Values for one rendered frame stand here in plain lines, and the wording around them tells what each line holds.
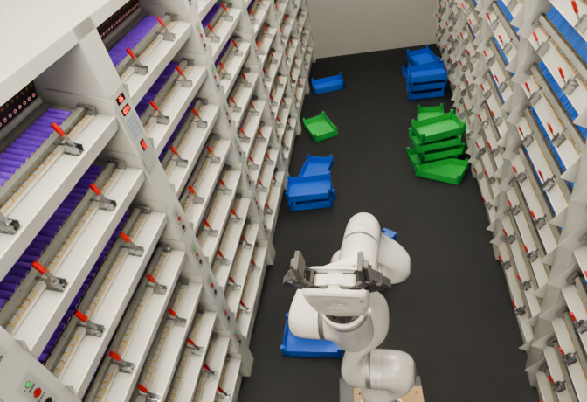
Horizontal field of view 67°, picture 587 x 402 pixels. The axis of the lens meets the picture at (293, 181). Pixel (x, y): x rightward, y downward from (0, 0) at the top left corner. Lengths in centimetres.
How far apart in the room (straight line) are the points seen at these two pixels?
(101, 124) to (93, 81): 11
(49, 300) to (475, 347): 184
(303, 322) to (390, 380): 69
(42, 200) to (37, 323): 27
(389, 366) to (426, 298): 105
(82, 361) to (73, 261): 25
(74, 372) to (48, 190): 44
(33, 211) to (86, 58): 42
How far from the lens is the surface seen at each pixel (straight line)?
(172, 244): 165
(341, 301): 70
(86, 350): 129
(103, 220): 130
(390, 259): 122
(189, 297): 177
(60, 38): 124
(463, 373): 230
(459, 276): 260
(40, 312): 116
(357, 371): 150
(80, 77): 134
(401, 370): 150
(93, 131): 130
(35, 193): 115
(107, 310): 134
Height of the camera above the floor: 204
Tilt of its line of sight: 38 degrees down
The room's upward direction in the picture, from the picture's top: 14 degrees counter-clockwise
